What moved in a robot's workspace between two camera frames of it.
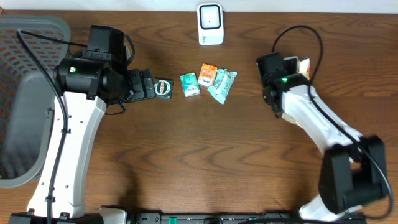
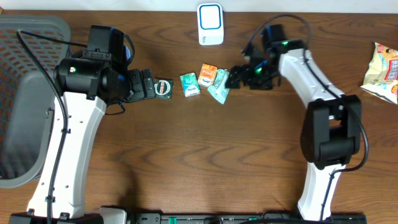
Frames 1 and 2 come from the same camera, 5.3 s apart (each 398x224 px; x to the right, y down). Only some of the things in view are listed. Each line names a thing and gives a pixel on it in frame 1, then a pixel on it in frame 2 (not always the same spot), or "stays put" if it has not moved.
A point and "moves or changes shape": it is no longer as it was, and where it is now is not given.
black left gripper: [139, 93] stays put
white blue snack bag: [303, 68] moves or changes shape
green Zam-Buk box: [163, 89] stays put
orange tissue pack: [207, 74] stays put
